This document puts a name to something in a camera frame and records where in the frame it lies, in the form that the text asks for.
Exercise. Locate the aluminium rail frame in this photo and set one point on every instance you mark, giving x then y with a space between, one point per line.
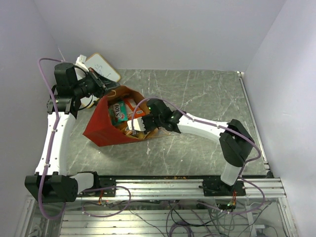
164 206

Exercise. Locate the red paper bag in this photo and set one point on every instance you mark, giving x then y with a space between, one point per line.
102 132

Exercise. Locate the teal candy snack pack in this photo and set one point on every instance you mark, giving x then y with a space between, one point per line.
118 113

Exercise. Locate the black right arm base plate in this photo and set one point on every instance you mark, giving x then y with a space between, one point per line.
212 186

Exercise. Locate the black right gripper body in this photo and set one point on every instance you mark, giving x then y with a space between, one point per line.
150 122

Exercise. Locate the orange cracker snack pack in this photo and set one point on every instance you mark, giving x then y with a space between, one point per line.
130 106

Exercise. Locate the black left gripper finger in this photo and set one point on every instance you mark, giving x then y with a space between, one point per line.
102 81
105 90

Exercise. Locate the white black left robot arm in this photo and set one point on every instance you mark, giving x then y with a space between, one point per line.
50 183

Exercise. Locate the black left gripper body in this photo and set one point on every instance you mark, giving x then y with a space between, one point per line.
90 86

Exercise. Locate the orange chip bag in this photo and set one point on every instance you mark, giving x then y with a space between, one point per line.
133 133

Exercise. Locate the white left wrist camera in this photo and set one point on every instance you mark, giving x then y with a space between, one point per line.
80 62

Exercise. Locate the small whiteboard yellow frame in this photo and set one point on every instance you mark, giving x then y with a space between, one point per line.
99 65

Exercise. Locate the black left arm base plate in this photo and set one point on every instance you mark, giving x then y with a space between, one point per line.
103 185

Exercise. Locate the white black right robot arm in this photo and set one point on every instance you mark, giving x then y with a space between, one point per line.
235 141

